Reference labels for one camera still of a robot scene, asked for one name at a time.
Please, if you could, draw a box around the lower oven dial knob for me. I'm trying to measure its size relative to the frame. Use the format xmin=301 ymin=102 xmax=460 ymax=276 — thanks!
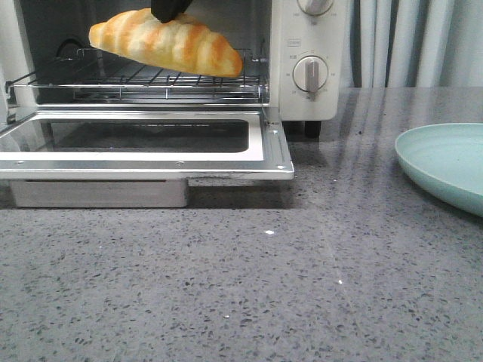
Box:
xmin=293 ymin=56 xmax=328 ymax=94

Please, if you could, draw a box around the oven dial knob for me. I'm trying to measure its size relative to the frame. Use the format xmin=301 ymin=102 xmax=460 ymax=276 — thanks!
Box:
xmin=293 ymin=56 xmax=328 ymax=94
xmin=297 ymin=0 xmax=334 ymax=17

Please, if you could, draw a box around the light green round plate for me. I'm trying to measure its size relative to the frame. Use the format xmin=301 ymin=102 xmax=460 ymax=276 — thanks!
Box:
xmin=395 ymin=123 xmax=482 ymax=216

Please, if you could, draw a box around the grey pleated curtain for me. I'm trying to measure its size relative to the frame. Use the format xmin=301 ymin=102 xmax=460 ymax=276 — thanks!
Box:
xmin=340 ymin=1 xmax=482 ymax=88

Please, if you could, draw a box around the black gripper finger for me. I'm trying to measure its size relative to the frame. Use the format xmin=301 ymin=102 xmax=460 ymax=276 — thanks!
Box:
xmin=150 ymin=0 xmax=192 ymax=23

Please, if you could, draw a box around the upper oven dial knob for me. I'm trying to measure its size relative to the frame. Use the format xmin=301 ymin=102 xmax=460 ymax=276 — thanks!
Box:
xmin=297 ymin=0 xmax=334 ymax=17

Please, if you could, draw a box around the silver oven door handle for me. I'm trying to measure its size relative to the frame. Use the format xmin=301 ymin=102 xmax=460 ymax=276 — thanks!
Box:
xmin=9 ymin=179 xmax=188 ymax=208

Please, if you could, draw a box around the glass oven door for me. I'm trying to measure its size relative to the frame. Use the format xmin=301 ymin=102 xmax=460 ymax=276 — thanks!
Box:
xmin=1 ymin=108 xmax=294 ymax=181

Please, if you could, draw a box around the white Toshiba toaster oven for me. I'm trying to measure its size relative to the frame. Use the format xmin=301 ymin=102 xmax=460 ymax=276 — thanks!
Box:
xmin=1 ymin=1 xmax=348 ymax=137

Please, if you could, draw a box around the striped golden bread loaf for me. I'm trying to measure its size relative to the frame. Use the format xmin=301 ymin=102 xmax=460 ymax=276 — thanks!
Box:
xmin=88 ymin=8 xmax=243 ymax=78

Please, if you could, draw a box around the metal wire oven rack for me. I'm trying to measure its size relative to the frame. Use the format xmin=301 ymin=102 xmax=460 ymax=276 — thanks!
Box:
xmin=5 ymin=48 xmax=269 ymax=105

